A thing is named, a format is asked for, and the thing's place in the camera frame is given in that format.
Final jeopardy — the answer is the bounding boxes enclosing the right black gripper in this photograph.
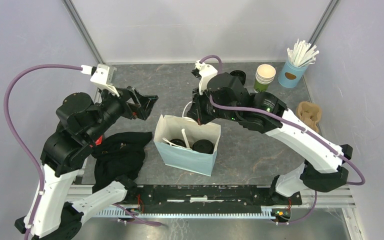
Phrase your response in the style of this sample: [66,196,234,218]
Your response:
[186,84,240,125]

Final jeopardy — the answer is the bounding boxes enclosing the white straw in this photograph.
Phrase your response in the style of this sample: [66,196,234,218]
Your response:
[181,128,191,149]

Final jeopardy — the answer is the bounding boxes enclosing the black cup lid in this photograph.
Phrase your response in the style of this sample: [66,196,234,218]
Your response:
[168,138,187,148]
[192,139,215,154]

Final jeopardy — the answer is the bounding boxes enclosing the light blue paper bag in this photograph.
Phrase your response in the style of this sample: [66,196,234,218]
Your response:
[153,113,221,177]

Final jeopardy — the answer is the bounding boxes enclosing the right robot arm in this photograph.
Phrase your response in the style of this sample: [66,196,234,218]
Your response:
[186,70,352,204]

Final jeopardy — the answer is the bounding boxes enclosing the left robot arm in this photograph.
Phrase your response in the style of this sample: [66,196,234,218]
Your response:
[14,86,158,240]

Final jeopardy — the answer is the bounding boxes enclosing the stack of black lids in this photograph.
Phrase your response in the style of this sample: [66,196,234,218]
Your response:
[229,70,246,86]

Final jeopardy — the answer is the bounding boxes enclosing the black cloth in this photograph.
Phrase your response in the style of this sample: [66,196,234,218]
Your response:
[91,131,153,193]

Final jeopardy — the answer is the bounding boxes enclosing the red card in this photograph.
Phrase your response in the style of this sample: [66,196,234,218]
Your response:
[94,135,105,146]

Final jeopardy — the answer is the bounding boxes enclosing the stack of paper cups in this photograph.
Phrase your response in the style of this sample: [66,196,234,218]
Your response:
[253,64,276,93]

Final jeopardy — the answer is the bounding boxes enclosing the blue straw holder can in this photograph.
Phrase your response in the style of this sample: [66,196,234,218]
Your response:
[277,60,308,89]

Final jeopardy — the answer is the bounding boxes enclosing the brown pulp cup carrier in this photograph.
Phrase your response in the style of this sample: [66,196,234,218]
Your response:
[295,101,322,133]

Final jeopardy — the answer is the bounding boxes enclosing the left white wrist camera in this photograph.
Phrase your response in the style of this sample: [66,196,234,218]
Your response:
[80,64,120,97]

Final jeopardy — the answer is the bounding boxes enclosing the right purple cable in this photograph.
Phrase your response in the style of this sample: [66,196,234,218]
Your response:
[199,54,366,225]

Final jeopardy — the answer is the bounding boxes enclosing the purple cable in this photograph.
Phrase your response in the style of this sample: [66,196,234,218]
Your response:
[199,54,366,225]
[3,64,165,240]

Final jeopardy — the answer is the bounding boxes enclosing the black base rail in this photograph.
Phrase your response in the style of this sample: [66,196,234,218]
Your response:
[121,184,303,214]

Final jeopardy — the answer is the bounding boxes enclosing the white cable tray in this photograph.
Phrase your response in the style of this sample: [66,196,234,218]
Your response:
[94,206,289,220]

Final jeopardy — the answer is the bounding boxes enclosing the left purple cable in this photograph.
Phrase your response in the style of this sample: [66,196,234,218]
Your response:
[3,64,165,240]

